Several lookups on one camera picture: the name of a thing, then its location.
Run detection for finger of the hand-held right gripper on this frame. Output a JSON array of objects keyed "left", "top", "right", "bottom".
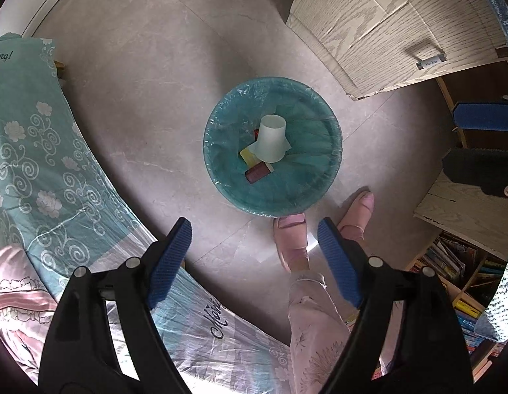
[
  {"left": 453, "top": 100, "right": 508, "bottom": 132},
  {"left": 442, "top": 148, "right": 508, "bottom": 200}
]

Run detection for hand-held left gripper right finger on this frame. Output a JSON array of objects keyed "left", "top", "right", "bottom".
[{"left": 317, "top": 217, "right": 474, "bottom": 394}]

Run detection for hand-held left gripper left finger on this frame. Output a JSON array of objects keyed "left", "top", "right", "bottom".
[{"left": 39, "top": 217, "right": 193, "bottom": 394}]

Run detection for teal lined trash bin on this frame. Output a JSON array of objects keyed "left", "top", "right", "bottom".
[{"left": 202, "top": 77, "right": 343, "bottom": 217}]

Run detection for small red box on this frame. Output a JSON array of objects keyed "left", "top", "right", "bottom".
[{"left": 244, "top": 163, "right": 275, "bottom": 185}]

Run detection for white paper cup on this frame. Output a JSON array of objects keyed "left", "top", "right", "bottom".
[{"left": 254, "top": 114, "right": 291, "bottom": 162}]

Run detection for pink slipper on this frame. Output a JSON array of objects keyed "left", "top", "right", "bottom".
[
  {"left": 338, "top": 191, "right": 375, "bottom": 241},
  {"left": 273, "top": 213, "right": 311, "bottom": 272}
]

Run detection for wooden bookshelf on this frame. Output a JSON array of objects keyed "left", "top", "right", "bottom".
[{"left": 414, "top": 172, "right": 508, "bottom": 382}]

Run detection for pink pajama pants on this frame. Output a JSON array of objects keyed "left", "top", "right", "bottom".
[{"left": 287, "top": 271, "right": 402, "bottom": 394}]

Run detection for row of books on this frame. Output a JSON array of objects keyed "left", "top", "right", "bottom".
[{"left": 410, "top": 234, "right": 508, "bottom": 378}]

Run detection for wood grain cabinet door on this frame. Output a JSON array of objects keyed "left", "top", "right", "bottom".
[{"left": 286, "top": 0, "right": 508, "bottom": 101}]

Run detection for pink satin quilt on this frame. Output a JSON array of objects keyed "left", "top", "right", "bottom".
[{"left": 0, "top": 246, "right": 70, "bottom": 378}]

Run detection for teal floral bed sheet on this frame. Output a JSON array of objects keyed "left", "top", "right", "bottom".
[{"left": 0, "top": 33, "right": 296, "bottom": 394}]

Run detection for metal label handle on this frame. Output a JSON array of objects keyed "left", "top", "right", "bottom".
[{"left": 415, "top": 52, "right": 447, "bottom": 70}]

